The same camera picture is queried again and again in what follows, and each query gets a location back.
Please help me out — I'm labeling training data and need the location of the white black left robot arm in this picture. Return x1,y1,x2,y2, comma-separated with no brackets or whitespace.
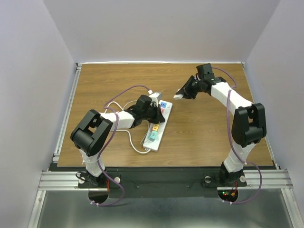
70,93,165,187

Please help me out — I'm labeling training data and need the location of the white power strip cord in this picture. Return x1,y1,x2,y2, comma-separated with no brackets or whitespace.
104,101,151,154

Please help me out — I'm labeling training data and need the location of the teal charger plug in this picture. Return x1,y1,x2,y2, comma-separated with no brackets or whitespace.
148,131,158,142

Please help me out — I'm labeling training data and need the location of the white power strip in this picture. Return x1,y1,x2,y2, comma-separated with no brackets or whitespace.
142,100,173,152

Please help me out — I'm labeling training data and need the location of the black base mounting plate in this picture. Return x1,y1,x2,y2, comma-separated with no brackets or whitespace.
76,167,247,202

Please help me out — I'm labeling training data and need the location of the white square charger plug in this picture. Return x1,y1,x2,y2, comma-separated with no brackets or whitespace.
173,94,183,100

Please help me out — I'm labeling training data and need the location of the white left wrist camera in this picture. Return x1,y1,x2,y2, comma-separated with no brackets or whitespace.
148,90,162,103

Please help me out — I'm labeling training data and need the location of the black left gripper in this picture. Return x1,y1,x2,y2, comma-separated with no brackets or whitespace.
142,104,164,125

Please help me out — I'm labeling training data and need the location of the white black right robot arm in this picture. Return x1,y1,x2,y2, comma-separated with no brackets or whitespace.
173,63,266,185

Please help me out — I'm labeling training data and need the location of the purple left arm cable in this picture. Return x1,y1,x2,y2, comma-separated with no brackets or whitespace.
89,85,154,207

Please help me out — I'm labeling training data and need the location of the aluminium frame rail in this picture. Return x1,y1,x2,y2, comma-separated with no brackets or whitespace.
29,64,301,228

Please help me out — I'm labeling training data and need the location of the yellow usb charger plug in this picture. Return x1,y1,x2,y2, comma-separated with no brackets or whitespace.
152,124,159,132

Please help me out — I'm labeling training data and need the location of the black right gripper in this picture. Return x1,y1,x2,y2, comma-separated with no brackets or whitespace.
176,75,204,99

